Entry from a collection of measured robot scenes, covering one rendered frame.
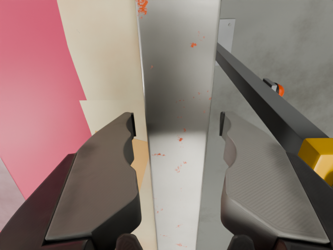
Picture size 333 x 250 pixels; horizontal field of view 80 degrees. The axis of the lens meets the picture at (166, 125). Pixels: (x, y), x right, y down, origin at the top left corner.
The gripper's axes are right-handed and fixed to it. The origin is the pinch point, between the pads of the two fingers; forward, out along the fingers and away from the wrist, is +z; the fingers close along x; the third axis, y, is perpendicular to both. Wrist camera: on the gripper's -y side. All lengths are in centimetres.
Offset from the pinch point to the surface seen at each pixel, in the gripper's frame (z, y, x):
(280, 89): 31.6, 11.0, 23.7
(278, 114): 18.5, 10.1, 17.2
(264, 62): 98, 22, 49
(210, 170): 98, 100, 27
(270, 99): 24.4, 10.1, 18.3
